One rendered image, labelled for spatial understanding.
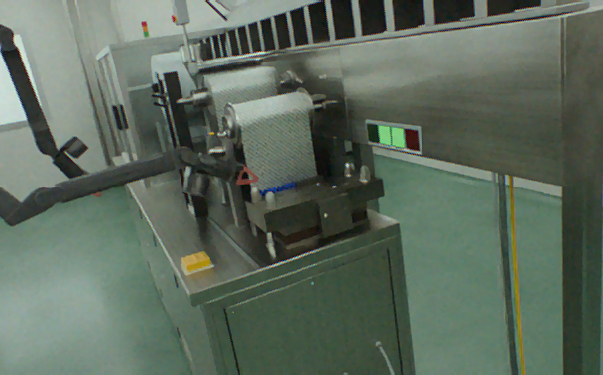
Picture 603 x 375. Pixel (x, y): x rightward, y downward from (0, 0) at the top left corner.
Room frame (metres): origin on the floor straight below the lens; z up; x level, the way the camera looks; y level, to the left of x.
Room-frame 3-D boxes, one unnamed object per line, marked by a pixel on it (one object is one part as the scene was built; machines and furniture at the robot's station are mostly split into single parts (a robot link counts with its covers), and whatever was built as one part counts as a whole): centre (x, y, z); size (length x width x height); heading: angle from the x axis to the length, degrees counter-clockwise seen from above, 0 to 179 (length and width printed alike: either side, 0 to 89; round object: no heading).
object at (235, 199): (1.57, 0.20, 1.05); 0.06 x 0.05 x 0.31; 111
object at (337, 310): (2.44, 0.44, 0.43); 2.52 x 0.64 x 0.86; 21
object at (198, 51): (2.26, 0.31, 1.50); 0.14 x 0.14 x 0.06
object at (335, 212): (1.36, -0.12, 0.97); 0.10 x 0.03 x 0.11; 111
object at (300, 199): (1.44, -0.07, 1.00); 0.40 x 0.16 x 0.06; 111
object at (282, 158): (1.54, 0.01, 1.11); 0.23 x 0.01 x 0.18; 111
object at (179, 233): (2.44, 0.45, 0.88); 2.52 x 0.66 x 0.04; 21
